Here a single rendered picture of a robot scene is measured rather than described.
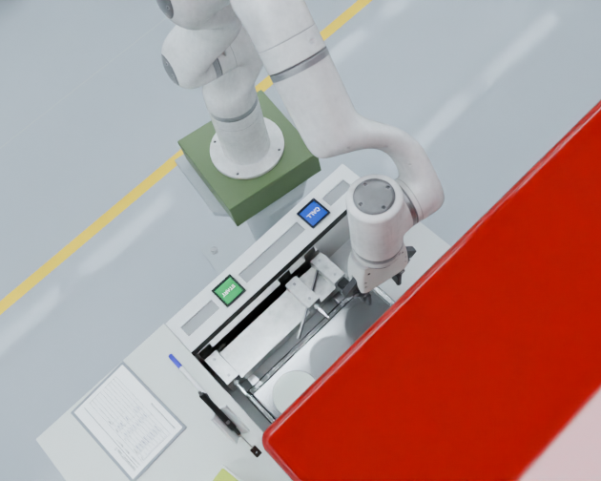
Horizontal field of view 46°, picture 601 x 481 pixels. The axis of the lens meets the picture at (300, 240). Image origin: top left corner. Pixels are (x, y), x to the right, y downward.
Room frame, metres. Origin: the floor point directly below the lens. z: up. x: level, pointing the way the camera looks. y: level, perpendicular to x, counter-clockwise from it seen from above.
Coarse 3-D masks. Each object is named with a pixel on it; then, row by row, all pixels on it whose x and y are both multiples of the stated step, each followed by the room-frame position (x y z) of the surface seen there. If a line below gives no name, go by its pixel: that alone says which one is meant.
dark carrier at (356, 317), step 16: (352, 304) 0.58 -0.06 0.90; (384, 304) 0.56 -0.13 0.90; (336, 320) 0.56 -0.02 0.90; (352, 320) 0.55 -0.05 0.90; (368, 320) 0.54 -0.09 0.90; (320, 336) 0.53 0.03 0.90; (336, 336) 0.52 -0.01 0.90; (352, 336) 0.51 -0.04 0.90; (304, 352) 0.51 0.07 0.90; (320, 352) 0.50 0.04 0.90; (336, 352) 0.49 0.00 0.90; (288, 368) 0.49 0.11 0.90; (304, 368) 0.48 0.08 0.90; (320, 368) 0.47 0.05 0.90; (272, 384) 0.47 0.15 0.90; (272, 400) 0.43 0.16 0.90
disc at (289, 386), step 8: (288, 376) 0.47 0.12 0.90; (296, 376) 0.47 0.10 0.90; (304, 376) 0.46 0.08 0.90; (280, 384) 0.46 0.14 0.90; (288, 384) 0.46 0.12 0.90; (296, 384) 0.45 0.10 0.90; (304, 384) 0.44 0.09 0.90; (280, 392) 0.44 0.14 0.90; (288, 392) 0.44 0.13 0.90; (296, 392) 0.43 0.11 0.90; (280, 400) 0.43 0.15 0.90; (288, 400) 0.42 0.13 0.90; (280, 408) 0.41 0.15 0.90
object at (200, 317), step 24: (312, 192) 0.85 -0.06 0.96; (336, 192) 0.83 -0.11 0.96; (288, 216) 0.81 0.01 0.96; (336, 216) 0.77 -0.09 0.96; (264, 240) 0.77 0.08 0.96; (288, 240) 0.75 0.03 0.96; (240, 264) 0.73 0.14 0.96; (264, 264) 0.72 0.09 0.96; (192, 312) 0.66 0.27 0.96; (216, 312) 0.64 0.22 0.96; (192, 336) 0.60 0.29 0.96
